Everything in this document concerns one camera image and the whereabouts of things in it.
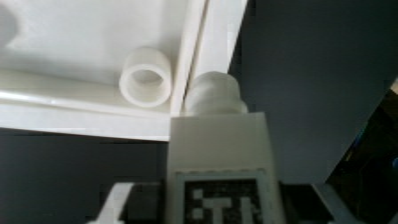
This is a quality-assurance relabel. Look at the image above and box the white square tabletop part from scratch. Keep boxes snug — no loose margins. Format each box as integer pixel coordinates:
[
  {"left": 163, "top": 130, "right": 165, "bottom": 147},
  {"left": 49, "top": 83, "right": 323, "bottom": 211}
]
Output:
[{"left": 0, "top": 0, "right": 248, "bottom": 141}]

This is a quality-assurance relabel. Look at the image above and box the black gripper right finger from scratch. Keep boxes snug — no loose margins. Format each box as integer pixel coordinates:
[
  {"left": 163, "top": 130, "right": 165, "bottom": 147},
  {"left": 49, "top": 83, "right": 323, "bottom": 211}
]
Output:
[{"left": 280, "top": 184, "right": 362, "bottom": 224}]

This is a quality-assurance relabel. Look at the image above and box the white table leg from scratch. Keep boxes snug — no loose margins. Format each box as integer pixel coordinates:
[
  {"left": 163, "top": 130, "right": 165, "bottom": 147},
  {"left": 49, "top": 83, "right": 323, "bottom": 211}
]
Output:
[{"left": 165, "top": 72, "right": 285, "bottom": 224}]

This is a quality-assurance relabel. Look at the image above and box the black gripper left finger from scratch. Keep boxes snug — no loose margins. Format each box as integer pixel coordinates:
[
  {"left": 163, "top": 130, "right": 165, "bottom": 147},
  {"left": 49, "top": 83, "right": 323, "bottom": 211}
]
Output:
[{"left": 86, "top": 182, "right": 163, "bottom": 224}]

